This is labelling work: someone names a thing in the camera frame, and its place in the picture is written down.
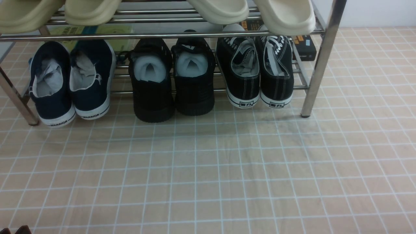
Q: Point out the black canvas lace shoe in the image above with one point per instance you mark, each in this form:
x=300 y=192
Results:
x=237 y=59
x=276 y=70

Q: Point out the silver metal shoe rack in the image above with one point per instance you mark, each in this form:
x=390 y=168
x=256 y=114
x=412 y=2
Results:
x=327 y=30

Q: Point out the black mesh sneaker right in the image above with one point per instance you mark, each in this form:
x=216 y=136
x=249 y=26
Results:
x=193 y=70

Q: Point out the black mesh sneaker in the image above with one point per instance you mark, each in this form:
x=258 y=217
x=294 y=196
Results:
x=150 y=63
x=193 y=70

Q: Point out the black mesh sneaker left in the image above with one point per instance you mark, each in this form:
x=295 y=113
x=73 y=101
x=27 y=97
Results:
x=150 y=63

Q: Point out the cream slipper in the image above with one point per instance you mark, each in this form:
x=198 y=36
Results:
x=221 y=12
x=287 y=17

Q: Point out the green yellow book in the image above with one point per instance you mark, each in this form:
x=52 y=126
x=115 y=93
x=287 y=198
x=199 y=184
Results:
x=117 y=44

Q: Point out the black yellow printed box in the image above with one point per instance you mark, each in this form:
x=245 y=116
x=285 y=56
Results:
x=303 y=43

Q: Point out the cream slipper far right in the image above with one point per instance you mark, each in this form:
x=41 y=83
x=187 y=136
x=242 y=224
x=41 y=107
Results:
x=287 y=17

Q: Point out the navy canvas shoe right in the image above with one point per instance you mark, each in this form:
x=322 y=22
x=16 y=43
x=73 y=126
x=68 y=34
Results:
x=93 y=64

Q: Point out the navy canvas shoe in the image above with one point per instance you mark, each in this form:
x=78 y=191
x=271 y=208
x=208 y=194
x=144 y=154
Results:
x=93 y=64
x=49 y=84

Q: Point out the navy canvas shoe left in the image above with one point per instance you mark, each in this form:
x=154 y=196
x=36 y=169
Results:
x=49 y=84

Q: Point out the dark brown object corner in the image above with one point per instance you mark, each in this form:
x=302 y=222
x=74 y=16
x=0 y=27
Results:
x=21 y=230

